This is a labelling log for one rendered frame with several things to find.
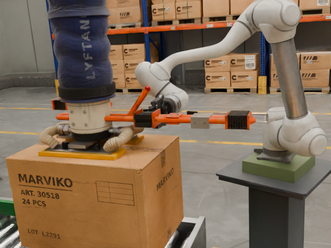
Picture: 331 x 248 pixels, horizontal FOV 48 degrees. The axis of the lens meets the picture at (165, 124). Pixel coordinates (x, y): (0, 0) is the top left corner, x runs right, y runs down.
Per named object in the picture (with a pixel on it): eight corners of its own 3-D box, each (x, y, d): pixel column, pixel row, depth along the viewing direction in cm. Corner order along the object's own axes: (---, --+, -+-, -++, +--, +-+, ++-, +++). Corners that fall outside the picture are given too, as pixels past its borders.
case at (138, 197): (20, 246, 157) (4, 157, 147) (74, 204, 193) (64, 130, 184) (150, 270, 136) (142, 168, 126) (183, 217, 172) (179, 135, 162)
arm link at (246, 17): (229, 18, 178) (244, 17, 165) (254, -9, 179) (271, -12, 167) (245, 38, 183) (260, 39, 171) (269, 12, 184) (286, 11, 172)
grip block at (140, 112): (132, 128, 141) (131, 113, 139) (142, 122, 150) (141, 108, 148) (153, 129, 138) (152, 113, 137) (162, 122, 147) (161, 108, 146)
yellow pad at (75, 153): (38, 156, 147) (36, 144, 146) (52, 148, 156) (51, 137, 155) (115, 161, 136) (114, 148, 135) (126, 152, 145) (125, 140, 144)
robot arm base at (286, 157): (259, 147, 218) (259, 139, 217) (298, 152, 207) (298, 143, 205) (248, 158, 204) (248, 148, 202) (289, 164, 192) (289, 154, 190)
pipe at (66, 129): (40, 146, 148) (37, 132, 147) (74, 129, 171) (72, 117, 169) (116, 150, 137) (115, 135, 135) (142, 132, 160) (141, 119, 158)
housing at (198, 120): (190, 128, 135) (189, 116, 134) (195, 124, 141) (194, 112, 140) (209, 129, 133) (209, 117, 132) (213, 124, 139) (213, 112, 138)
